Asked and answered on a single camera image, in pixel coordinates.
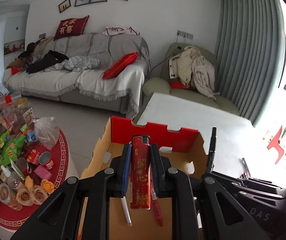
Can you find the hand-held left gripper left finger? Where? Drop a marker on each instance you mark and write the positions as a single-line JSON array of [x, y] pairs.
[[126, 172]]

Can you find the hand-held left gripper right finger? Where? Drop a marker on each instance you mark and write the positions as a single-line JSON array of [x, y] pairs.
[[155, 180]]

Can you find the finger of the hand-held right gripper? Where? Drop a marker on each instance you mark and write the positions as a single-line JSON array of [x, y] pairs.
[[263, 212], [253, 186]]

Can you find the red lighter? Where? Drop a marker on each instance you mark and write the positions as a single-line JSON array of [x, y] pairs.
[[140, 180]]

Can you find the white pen with black grip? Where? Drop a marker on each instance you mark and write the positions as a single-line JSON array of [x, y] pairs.
[[126, 212]]

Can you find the red cardboard fruit box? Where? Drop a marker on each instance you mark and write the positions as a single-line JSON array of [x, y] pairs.
[[163, 133]]

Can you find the thin black pen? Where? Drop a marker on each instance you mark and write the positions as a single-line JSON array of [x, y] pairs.
[[211, 152]]

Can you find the red plastic chair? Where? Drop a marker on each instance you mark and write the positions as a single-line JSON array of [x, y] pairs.
[[275, 145]]

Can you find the red round table mat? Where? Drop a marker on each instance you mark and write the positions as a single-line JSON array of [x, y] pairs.
[[60, 170]]

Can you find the red tin can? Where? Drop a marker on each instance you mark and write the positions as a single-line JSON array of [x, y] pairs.
[[47, 162]]

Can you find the orange artificial rose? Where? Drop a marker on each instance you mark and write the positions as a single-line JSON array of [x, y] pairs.
[[47, 186]]

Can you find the pink small box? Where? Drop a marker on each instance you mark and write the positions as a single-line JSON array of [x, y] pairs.
[[42, 172]]

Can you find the clear plastic bag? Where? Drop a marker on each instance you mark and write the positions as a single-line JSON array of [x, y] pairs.
[[46, 132]]

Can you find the peach artificial rose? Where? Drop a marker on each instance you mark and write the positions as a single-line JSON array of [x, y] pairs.
[[39, 195], [24, 197]]

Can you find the green curtain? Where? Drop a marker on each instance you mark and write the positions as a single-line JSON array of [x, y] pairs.
[[245, 55]]

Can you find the green armchair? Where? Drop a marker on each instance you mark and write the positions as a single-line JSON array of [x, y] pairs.
[[158, 85]]

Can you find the red cloth item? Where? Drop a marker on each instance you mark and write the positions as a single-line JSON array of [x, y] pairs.
[[179, 85]]

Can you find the plain red cushion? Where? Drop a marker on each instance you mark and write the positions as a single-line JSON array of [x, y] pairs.
[[120, 65]]

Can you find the beige knit sweater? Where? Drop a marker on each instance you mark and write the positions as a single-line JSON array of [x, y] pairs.
[[203, 75]]

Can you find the green snack packet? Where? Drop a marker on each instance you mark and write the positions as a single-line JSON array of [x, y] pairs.
[[14, 150], [2, 140]]

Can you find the white fringed throw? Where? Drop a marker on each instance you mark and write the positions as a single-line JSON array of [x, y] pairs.
[[58, 80]]

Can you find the light printed blanket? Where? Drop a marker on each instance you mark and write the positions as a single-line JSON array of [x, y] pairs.
[[80, 63]]

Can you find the cream jacket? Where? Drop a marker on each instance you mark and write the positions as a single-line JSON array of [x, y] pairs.
[[183, 65]]

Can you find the glass jar with lid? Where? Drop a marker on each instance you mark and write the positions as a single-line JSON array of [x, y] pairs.
[[4, 193]]

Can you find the grey sofa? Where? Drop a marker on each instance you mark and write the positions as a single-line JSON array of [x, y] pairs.
[[95, 47]]

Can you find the black clothes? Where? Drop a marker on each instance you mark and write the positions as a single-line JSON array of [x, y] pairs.
[[45, 60]]

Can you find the white and pink garment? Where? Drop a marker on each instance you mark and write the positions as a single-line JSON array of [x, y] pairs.
[[115, 30]]

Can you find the pile of mixed clothes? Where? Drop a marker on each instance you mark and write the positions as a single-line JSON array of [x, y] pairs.
[[39, 46]]

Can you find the dark red embroidered pillow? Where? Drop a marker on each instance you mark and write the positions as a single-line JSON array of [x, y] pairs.
[[71, 27]]

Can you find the wall socket panel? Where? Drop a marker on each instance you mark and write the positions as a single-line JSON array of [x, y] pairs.
[[185, 34]]

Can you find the wall painting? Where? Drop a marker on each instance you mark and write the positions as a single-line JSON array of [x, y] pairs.
[[14, 47]]

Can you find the small picture frame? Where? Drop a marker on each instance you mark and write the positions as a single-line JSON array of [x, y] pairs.
[[65, 5]]

